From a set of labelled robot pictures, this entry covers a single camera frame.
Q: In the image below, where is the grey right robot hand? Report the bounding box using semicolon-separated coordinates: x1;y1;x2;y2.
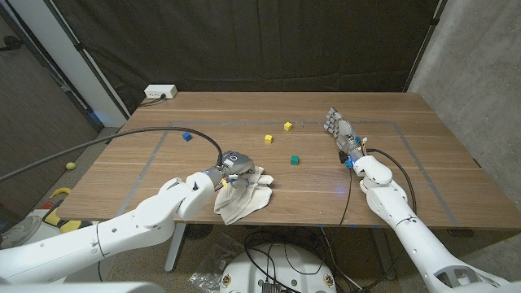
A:
323;107;366;164

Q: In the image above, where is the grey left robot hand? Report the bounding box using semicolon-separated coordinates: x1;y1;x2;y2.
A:
209;151;256;190

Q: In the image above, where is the white cloth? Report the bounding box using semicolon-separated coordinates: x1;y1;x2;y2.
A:
213;165;274;226

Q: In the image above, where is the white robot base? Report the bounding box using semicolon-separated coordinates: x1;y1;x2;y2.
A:
219;243;338;293

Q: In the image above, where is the black round floor object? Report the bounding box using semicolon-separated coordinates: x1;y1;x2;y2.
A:
185;223;214;241

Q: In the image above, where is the white table leg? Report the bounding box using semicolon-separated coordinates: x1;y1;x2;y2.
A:
164;222;187;273

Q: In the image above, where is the clear plastic bag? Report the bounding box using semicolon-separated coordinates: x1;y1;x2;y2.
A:
189;234;245;293

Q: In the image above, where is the white power strip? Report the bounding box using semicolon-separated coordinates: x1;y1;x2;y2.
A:
143;84;178;100

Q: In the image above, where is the black backdrop stand pole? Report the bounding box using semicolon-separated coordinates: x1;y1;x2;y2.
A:
402;0;449;93
42;0;131;120

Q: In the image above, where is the black backdrop curtain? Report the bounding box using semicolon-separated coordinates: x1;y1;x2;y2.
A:
52;0;443;115

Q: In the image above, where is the grey table leg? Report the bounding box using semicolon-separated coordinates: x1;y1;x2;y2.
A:
370;227;398;281

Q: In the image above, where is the yellow and black floor object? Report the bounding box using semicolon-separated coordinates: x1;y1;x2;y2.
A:
43;207;93;235

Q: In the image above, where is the grey sneaker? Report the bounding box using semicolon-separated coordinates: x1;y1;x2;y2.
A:
0;214;43;250

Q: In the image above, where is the thin dark right hand cable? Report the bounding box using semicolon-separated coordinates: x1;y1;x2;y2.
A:
325;167;353;245

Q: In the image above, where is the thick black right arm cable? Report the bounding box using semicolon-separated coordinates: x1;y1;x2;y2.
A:
353;148;417;292

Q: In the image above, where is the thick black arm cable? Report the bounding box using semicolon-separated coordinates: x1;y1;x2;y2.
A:
0;126;225;183
353;148;417;292

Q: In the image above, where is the black floor cable loop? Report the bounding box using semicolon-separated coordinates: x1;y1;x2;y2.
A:
243;230;331;293

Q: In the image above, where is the black power strip cord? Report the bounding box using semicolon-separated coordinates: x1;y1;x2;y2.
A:
139;94;167;107

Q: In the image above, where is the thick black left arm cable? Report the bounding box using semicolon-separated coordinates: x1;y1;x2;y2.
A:
0;126;225;183

